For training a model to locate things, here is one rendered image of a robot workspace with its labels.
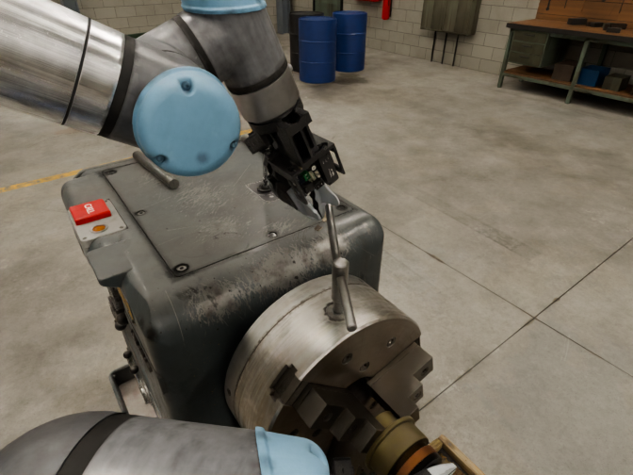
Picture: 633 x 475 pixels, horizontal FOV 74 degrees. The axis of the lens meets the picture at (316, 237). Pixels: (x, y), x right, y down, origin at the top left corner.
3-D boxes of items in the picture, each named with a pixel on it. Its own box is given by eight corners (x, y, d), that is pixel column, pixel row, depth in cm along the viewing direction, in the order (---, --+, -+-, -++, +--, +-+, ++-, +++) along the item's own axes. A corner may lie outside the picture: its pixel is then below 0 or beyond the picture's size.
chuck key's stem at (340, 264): (346, 330, 60) (350, 266, 54) (331, 331, 60) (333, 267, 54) (343, 319, 62) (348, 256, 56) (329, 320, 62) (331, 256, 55)
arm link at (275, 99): (217, 87, 50) (269, 50, 51) (235, 119, 53) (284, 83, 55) (247, 101, 45) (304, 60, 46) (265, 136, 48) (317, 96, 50)
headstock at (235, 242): (101, 302, 115) (50, 171, 93) (253, 244, 138) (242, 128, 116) (181, 486, 75) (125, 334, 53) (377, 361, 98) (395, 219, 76)
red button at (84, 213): (72, 216, 79) (68, 206, 78) (105, 206, 82) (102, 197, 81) (78, 230, 75) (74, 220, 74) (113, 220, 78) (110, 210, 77)
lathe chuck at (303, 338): (244, 466, 72) (221, 339, 54) (379, 378, 87) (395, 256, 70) (270, 514, 66) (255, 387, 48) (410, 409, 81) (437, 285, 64)
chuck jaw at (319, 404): (320, 399, 65) (270, 392, 56) (339, 372, 65) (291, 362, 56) (368, 455, 57) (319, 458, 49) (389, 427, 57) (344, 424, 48)
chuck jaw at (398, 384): (352, 367, 66) (406, 322, 70) (357, 383, 70) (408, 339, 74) (403, 418, 59) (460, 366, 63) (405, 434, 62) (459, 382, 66)
